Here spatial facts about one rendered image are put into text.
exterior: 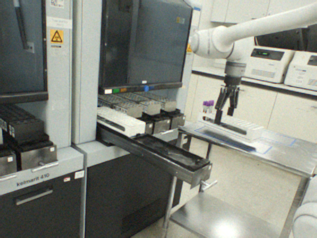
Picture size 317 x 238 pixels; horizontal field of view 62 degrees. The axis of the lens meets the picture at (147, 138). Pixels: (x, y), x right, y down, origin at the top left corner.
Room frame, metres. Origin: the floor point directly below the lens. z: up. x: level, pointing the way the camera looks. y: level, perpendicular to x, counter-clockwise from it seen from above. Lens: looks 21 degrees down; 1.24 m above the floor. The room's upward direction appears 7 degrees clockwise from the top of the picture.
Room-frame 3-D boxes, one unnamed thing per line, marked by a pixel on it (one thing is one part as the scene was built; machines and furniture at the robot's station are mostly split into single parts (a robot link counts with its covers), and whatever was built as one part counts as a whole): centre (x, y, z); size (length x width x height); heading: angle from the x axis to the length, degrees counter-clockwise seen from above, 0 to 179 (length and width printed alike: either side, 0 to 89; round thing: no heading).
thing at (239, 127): (1.22, -0.38, 0.88); 0.30 x 0.10 x 0.06; 46
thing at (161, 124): (1.61, 0.17, 0.78); 0.73 x 0.14 x 0.09; 49
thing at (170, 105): (1.58, -0.11, 0.85); 0.12 x 0.02 x 0.06; 138
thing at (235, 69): (1.24, -0.35, 1.14); 0.09 x 0.09 x 0.06
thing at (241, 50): (1.24, -0.34, 1.25); 0.13 x 0.11 x 0.16; 115
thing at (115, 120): (1.21, 0.16, 0.83); 0.30 x 0.10 x 0.06; 49
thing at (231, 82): (1.24, -0.35, 1.06); 0.08 x 0.07 x 0.09; 136
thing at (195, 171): (1.09, 0.02, 0.78); 0.73 x 0.14 x 0.09; 49
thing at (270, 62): (3.35, -1.34, 1.22); 0.62 x 0.56 x 0.64; 138
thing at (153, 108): (1.46, -0.01, 0.85); 0.12 x 0.02 x 0.06; 139
